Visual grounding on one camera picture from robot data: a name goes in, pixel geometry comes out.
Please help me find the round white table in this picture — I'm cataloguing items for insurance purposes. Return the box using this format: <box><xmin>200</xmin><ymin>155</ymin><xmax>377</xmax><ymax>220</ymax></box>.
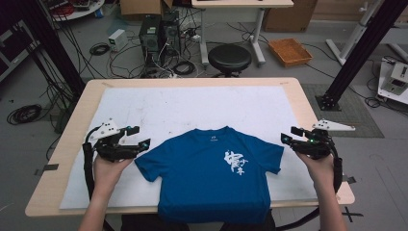
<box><xmin>41</xmin><ymin>0</ymin><xmax>106</xmax><ymax>22</ymax></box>

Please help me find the orange wicker basket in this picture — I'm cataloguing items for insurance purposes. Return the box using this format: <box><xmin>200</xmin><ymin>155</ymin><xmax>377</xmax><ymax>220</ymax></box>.
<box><xmin>268</xmin><ymin>38</ymin><xmax>314</xmax><ymax>67</ymax></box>

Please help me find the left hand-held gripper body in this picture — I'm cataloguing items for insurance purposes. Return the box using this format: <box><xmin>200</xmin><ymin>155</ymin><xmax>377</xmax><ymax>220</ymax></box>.
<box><xmin>88</xmin><ymin>118</ymin><xmax>142</xmax><ymax>163</ymax></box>

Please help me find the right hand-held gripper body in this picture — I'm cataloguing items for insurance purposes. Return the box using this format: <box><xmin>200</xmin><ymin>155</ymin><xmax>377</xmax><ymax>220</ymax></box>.
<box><xmin>292</xmin><ymin>118</ymin><xmax>356</xmax><ymax>161</ymax></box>

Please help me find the white metal stand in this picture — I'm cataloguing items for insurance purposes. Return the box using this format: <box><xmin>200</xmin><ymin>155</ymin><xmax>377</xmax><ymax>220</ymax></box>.
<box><xmin>325</xmin><ymin>0</ymin><xmax>384</xmax><ymax>65</ymax></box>

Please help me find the grey floor mat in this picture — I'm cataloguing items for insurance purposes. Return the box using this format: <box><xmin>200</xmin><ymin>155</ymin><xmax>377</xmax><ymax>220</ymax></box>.
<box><xmin>301</xmin><ymin>84</ymin><xmax>385</xmax><ymax>139</ymax></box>

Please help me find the blue t-shirt white print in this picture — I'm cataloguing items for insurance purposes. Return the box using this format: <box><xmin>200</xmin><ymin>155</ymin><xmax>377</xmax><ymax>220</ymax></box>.
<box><xmin>134</xmin><ymin>125</ymin><xmax>285</xmax><ymax>225</ymax></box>

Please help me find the white power supply box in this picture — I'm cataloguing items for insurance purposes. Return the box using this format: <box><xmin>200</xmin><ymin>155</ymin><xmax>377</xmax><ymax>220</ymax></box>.
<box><xmin>108</xmin><ymin>28</ymin><xmax>129</xmax><ymax>52</ymax></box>

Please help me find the white electronic device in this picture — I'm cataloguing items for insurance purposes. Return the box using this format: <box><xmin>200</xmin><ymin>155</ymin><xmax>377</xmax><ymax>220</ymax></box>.
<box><xmin>377</xmin><ymin>57</ymin><xmax>408</xmax><ymax>105</ymax></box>

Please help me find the black round stool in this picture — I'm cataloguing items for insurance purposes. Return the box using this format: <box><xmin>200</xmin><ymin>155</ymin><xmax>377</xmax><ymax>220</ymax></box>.
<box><xmin>207</xmin><ymin>43</ymin><xmax>253</xmax><ymax>78</ymax></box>

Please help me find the white table mat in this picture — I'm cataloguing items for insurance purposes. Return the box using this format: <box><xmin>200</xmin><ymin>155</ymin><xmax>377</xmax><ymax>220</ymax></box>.
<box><xmin>60</xmin><ymin>85</ymin><xmax>319</xmax><ymax>210</ymax></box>

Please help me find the grey shelf unit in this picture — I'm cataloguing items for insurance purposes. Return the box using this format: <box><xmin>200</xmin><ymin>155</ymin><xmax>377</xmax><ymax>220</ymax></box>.
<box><xmin>0</xmin><ymin>20</ymin><xmax>40</xmax><ymax>82</ymax></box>

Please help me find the black metal frame post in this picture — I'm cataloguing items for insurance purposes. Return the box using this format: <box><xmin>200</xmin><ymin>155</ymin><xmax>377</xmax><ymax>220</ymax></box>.
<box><xmin>316</xmin><ymin>0</ymin><xmax>408</xmax><ymax>112</ymax></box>
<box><xmin>13</xmin><ymin>0</ymin><xmax>87</xmax><ymax>97</ymax></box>

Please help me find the black computer tower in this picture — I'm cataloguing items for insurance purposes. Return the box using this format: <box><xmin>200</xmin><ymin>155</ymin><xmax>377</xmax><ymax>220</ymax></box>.
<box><xmin>162</xmin><ymin>11</ymin><xmax>183</xmax><ymax>58</ymax></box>
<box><xmin>139</xmin><ymin>13</ymin><xmax>164</xmax><ymax>69</ymax></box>

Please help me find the large brown cardboard box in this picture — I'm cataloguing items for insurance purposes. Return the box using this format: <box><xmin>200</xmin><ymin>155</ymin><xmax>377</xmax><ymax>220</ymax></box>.
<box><xmin>263</xmin><ymin>0</ymin><xmax>319</xmax><ymax>33</ymax></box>

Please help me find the person's right hand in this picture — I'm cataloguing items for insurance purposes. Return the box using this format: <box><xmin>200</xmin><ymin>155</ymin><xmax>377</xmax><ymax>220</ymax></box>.
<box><xmin>294</xmin><ymin>152</ymin><xmax>335</xmax><ymax>191</ymax></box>

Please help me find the white desk with legs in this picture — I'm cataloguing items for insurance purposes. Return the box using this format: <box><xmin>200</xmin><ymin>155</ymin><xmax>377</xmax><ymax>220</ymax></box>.
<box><xmin>191</xmin><ymin>0</ymin><xmax>294</xmax><ymax>66</ymax></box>

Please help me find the person's dark clothing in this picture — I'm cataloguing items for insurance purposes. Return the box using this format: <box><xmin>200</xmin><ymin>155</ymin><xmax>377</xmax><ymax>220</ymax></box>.
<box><xmin>120</xmin><ymin>210</ymin><xmax>277</xmax><ymax>231</ymax></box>

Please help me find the person's left hand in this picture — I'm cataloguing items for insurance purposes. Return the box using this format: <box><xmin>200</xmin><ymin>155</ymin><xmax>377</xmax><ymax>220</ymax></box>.
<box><xmin>92</xmin><ymin>156</ymin><xmax>134</xmax><ymax>193</ymax></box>

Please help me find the coiled black cable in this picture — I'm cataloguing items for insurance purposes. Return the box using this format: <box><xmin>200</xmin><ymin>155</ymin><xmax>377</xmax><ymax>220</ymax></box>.
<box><xmin>172</xmin><ymin>61</ymin><xmax>196</xmax><ymax>77</ymax></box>
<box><xmin>89</xmin><ymin>42</ymin><xmax>111</xmax><ymax>56</ymax></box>
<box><xmin>7</xmin><ymin>104</ymin><xmax>43</xmax><ymax>126</ymax></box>

